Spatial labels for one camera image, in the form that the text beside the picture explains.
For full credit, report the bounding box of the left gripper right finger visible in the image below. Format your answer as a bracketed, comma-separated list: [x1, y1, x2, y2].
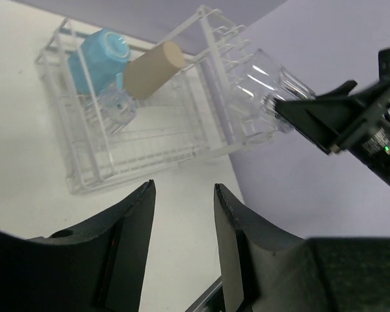
[214, 184, 390, 311]

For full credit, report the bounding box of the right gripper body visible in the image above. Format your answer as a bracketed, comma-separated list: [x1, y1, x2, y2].
[330, 81, 390, 153]

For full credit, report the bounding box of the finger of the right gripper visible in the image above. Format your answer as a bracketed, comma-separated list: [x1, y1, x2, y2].
[275, 99, 367, 155]
[315, 80, 358, 100]

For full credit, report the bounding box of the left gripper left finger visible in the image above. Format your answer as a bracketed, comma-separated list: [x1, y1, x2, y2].
[0, 180, 156, 311]

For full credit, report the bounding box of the clear glass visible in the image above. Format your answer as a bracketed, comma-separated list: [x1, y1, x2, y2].
[97, 86, 137, 125]
[229, 49, 316, 133]

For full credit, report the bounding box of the beige tall tumbler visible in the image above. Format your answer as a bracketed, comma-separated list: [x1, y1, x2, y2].
[123, 41, 185, 100]

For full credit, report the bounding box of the light blue faceted mug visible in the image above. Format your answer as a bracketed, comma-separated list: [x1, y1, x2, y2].
[81, 29, 130, 94]

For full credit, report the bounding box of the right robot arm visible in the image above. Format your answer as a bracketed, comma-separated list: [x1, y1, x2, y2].
[275, 79, 390, 186]

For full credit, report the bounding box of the clear acrylic plate holder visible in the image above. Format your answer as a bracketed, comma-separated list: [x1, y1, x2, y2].
[162, 5, 275, 163]

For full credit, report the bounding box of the white wire dish rack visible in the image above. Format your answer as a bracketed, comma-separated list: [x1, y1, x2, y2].
[36, 18, 212, 194]

